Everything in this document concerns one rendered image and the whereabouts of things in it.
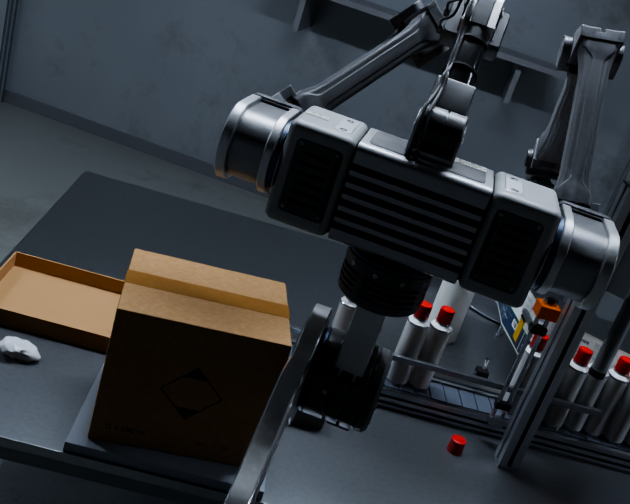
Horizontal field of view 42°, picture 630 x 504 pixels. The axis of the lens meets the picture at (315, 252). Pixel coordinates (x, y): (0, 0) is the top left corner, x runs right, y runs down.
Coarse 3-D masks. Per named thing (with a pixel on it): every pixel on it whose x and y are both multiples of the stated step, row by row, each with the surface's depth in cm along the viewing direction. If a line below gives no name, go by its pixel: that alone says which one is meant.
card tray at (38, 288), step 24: (24, 264) 194; (48, 264) 194; (0, 288) 183; (24, 288) 186; (48, 288) 189; (72, 288) 192; (96, 288) 196; (120, 288) 196; (0, 312) 170; (24, 312) 177; (48, 312) 180; (72, 312) 183; (96, 312) 186; (48, 336) 172; (72, 336) 172; (96, 336) 172
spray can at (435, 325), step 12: (444, 312) 181; (432, 324) 183; (444, 324) 182; (432, 336) 183; (444, 336) 182; (432, 348) 184; (444, 348) 185; (432, 360) 185; (420, 372) 186; (432, 372) 186; (420, 384) 187
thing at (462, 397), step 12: (408, 384) 189; (432, 384) 192; (444, 384) 194; (432, 396) 187; (444, 396) 189; (456, 396) 190; (468, 396) 192; (480, 396) 194; (492, 396) 195; (468, 408) 187; (480, 408) 189; (492, 408) 190; (564, 432) 190; (600, 444) 190; (612, 444) 192; (624, 444) 193
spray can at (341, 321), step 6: (342, 300) 180; (348, 300) 180; (342, 306) 180; (348, 306) 179; (354, 306) 179; (336, 312) 182; (342, 312) 180; (348, 312) 180; (336, 318) 182; (342, 318) 181; (348, 318) 180; (336, 324) 182; (342, 324) 181; (348, 324) 181; (342, 330) 181
